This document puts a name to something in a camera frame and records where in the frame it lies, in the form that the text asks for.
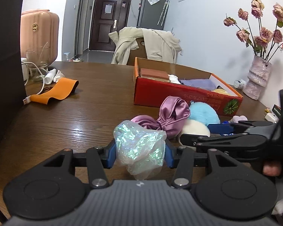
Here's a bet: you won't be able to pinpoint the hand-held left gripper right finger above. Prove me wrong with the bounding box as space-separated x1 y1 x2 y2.
165 144 249 189

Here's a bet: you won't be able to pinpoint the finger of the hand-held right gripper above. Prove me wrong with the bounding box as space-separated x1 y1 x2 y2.
180 133 269 162
207 120 277 136

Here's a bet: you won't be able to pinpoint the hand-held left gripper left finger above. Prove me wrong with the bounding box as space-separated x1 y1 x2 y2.
41 144 117 189

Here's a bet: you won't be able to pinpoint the lavender fluffy towel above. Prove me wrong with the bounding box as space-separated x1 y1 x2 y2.
231 115 248 123

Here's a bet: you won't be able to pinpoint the light blue fluffy plush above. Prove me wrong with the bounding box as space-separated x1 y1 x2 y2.
187 101 221 126

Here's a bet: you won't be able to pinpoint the cream fluffy plush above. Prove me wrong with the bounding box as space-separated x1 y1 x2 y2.
178 119 211 144

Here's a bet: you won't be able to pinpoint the iridescent plastic bag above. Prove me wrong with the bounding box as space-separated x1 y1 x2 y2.
113 120 167 180

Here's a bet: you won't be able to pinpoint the purple satin cloth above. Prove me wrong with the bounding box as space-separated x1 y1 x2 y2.
131 96 191 139

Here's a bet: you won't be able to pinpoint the lavender fabric pouch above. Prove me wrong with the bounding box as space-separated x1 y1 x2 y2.
180 78 217 91

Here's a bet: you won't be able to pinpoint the red cardboard box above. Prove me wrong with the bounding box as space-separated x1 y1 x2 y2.
133 57 244 116

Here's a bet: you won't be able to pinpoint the white plastic bag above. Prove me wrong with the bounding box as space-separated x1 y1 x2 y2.
168 74 181 85

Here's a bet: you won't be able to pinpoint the brown sponge block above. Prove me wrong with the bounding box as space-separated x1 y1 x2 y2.
140 68 170 82

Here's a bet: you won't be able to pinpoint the person's right hand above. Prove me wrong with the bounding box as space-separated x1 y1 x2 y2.
262 160 281 176

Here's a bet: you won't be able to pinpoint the white power adapter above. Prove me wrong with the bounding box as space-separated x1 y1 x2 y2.
264 109 279 123

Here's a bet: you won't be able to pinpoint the red and white box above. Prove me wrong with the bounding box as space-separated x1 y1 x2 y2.
272 104 283 119

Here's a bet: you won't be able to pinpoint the small white jar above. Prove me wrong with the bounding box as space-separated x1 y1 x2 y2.
234 79 247 89

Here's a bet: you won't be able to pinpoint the pink speckled vase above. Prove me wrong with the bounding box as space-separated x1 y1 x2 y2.
242 55 273 100

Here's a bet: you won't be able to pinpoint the dried pink roses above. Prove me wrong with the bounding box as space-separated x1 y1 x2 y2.
224 0 283 63

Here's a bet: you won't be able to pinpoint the crumpled white tissue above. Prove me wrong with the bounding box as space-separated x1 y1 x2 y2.
53 70 65 83

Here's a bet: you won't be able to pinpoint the small white squeeze bottle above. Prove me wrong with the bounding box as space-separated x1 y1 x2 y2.
44 68 57 85

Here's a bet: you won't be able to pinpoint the beige coat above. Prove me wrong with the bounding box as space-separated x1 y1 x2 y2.
108 27 183 65

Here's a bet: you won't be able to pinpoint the wooden chair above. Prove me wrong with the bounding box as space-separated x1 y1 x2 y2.
127 36 148 66

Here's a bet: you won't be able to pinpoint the glass jar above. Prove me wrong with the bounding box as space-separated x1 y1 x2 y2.
26 46 51 83

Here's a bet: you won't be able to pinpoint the dark brown entrance door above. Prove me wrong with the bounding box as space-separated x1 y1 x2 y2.
89 0 133 52

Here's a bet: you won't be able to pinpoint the white folded umbrella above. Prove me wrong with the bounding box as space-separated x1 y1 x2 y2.
158 0 170 26

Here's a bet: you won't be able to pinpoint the grey refrigerator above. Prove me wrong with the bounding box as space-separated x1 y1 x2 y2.
137 0 170 31

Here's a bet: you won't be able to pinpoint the black paper bag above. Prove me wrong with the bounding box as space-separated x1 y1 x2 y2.
0 0 27 162

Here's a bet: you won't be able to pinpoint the grey side door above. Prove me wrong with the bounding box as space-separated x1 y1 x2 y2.
74 0 91 57

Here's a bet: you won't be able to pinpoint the pink suitcase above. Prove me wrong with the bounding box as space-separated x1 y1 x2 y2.
21 9 60 67

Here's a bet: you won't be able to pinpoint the orange strap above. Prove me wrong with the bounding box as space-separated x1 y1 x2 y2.
29 77 79 105

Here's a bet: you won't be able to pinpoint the white charging cable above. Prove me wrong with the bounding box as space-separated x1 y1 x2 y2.
21 61 49 105

